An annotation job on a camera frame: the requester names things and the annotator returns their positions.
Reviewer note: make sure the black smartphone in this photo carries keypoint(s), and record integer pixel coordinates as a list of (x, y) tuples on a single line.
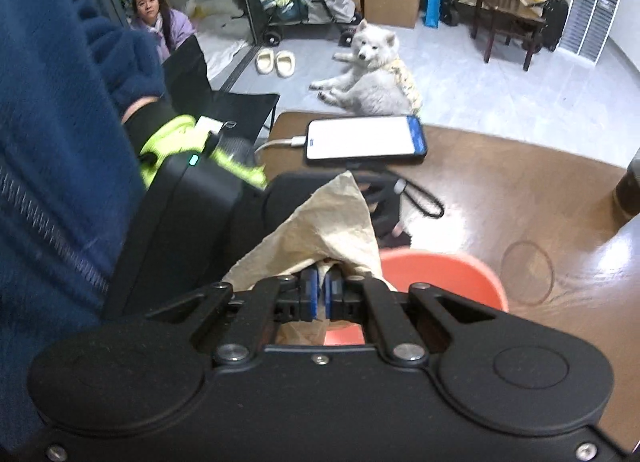
[(360, 139)]

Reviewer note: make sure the dark cup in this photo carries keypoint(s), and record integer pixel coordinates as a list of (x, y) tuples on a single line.
[(629, 187)]

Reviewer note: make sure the white floor cloth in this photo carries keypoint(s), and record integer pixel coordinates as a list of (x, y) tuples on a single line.
[(225, 56)]

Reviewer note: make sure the white drawer cabinet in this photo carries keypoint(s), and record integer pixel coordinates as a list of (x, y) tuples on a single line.
[(590, 16)]

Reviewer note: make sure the white plastic bag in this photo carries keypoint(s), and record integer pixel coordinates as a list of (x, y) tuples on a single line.
[(215, 9)]

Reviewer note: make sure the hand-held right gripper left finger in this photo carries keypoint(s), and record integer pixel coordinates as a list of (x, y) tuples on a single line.
[(311, 294)]

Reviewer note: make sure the cream slipper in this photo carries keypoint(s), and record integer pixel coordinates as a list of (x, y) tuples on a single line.
[(265, 60), (285, 64)]

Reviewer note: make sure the black laptop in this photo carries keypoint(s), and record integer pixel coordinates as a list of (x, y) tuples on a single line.
[(186, 71)]

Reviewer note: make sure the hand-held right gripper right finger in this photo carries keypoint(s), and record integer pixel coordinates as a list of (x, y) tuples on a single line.
[(331, 294)]

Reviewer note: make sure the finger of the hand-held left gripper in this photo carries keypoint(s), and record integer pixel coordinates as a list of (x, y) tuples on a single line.
[(385, 212)]

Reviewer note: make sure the orange plastic bowl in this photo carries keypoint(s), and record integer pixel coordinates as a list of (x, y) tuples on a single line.
[(440, 277)]

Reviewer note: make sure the person's left hand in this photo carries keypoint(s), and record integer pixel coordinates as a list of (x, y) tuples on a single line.
[(167, 139)]

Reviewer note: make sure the beige paper tissue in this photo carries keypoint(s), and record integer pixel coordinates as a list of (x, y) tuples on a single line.
[(320, 222)]

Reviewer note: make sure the person's left forearm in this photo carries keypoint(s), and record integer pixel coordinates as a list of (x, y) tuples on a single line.
[(125, 61)]

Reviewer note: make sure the blue fleece jacket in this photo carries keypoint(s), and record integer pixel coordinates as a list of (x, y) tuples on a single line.
[(45, 166)]

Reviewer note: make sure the white dog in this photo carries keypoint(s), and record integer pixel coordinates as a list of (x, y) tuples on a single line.
[(370, 81)]

